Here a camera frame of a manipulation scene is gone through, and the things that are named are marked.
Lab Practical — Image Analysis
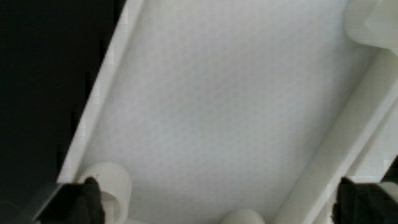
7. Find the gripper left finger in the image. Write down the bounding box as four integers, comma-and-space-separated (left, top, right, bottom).
36, 177, 105, 224

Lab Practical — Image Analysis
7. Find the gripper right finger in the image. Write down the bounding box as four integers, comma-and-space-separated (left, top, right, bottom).
331, 177, 398, 224

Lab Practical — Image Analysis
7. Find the white desk top tray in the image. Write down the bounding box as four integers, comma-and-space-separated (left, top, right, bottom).
59, 0, 398, 224

